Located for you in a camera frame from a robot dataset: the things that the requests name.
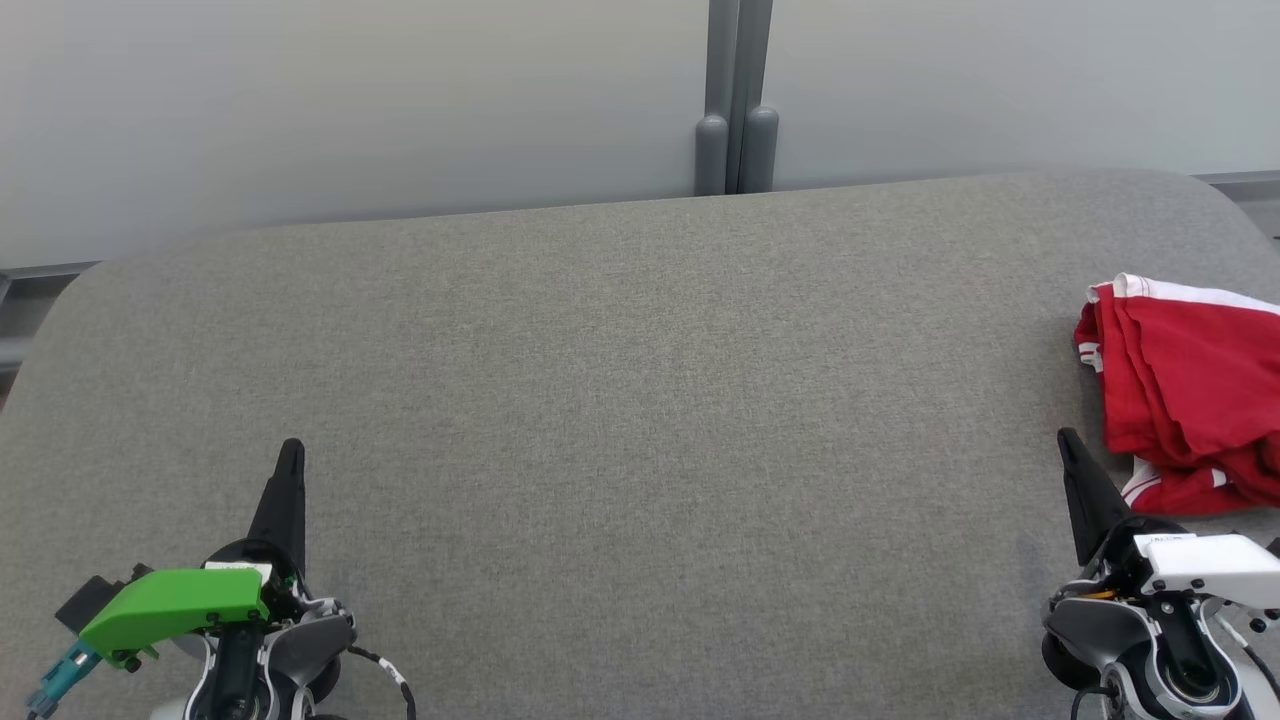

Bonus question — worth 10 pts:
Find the grey partition post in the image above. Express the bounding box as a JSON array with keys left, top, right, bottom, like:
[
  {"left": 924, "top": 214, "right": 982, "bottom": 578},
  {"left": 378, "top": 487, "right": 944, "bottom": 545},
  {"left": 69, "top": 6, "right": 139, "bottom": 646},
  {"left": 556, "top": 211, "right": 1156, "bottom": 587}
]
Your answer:
[{"left": 695, "top": 0, "right": 781, "bottom": 197}]

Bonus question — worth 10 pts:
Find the teal left cable connector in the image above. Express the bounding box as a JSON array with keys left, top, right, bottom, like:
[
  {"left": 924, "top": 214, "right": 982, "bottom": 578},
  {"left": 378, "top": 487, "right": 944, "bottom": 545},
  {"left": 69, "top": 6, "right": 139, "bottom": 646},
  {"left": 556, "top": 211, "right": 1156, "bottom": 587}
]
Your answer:
[{"left": 25, "top": 640, "right": 103, "bottom": 719}]

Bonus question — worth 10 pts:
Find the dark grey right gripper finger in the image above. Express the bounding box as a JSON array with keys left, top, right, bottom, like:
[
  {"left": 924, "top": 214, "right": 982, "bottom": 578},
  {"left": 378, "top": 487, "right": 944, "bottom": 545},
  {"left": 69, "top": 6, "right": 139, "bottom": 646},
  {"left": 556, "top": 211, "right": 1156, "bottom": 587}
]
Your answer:
[{"left": 1057, "top": 427, "right": 1137, "bottom": 567}]

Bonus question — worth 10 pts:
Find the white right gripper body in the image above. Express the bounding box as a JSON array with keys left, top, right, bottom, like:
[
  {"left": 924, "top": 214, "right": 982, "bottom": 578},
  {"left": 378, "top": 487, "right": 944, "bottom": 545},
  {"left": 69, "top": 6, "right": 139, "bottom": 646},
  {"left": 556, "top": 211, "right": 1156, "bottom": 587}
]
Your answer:
[{"left": 1098, "top": 514, "right": 1280, "bottom": 609}]

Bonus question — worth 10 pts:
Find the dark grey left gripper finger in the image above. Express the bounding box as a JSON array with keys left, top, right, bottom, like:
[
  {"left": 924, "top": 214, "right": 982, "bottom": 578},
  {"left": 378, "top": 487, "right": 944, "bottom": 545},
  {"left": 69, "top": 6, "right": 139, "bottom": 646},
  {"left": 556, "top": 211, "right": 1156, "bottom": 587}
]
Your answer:
[{"left": 247, "top": 438, "right": 307, "bottom": 579}]

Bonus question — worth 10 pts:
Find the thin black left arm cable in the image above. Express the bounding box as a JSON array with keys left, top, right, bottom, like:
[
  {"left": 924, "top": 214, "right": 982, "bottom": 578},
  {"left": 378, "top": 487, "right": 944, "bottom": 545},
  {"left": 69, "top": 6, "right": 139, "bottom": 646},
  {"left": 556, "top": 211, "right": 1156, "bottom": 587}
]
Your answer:
[{"left": 345, "top": 645, "right": 418, "bottom": 720}]

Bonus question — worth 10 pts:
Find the grey fabric sofa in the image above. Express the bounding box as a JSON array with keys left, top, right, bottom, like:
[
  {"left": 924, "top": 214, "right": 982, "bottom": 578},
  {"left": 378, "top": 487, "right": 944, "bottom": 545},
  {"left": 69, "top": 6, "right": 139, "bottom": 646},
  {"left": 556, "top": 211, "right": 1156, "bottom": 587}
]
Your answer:
[{"left": 0, "top": 170, "right": 1280, "bottom": 720}]

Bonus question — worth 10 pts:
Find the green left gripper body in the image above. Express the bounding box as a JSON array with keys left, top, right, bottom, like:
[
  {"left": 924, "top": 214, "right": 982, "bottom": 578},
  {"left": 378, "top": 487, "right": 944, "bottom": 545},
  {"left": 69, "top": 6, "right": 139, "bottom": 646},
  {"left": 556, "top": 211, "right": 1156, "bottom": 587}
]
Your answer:
[{"left": 78, "top": 539, "right": 303, "bottom": 670}]

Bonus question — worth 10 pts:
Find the grey wall base rail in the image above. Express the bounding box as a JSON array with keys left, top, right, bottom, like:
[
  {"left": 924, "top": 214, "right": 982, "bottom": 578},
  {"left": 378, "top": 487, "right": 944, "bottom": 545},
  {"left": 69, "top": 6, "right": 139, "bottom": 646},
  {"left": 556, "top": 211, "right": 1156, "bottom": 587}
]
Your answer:
[
  {"left": 1195, "top": 172, "right": 1280, "bottom": 241},
  {"left": 0, "top": 262, "right": 101, "bottom": 376}
]

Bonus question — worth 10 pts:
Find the red basketball jersey shirt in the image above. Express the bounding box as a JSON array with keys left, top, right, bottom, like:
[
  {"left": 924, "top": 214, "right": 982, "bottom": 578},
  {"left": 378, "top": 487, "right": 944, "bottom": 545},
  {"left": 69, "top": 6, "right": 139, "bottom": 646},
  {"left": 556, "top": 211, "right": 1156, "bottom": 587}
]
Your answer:
[{"left": 1073, "top": 273, "right": 1280, "bottom": 517}]

